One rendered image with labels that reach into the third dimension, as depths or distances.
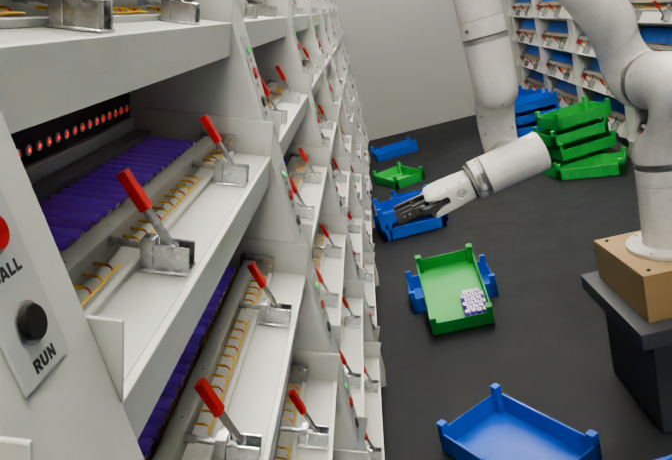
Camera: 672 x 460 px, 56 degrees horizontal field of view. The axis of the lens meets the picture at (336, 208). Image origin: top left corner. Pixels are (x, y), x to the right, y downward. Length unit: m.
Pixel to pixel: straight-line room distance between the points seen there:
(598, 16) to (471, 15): 0.25
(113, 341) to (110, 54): 0.22
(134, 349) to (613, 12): 1.15
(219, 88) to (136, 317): 0.52
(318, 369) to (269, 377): 0.33
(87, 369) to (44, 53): 0.18
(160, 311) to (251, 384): 0.27
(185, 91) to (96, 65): 0.48
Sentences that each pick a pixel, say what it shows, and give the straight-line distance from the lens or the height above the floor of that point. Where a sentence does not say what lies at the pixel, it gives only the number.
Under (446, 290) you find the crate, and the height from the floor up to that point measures 0.07.
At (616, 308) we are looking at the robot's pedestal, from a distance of 1.54.
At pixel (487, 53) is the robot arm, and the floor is 0.89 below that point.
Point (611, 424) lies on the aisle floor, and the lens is 1.67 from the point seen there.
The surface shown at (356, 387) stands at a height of 0.30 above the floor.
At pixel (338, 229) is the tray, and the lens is 1.69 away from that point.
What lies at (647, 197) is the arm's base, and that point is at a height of 0.51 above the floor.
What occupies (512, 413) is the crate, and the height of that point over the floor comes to 0.01.
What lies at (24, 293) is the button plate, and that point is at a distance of 0.31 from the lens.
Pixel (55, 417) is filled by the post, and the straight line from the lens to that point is 0.32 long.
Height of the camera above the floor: 1.03
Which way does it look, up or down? 16 degrees down
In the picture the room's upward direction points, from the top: 15 degrees counter-clockwise
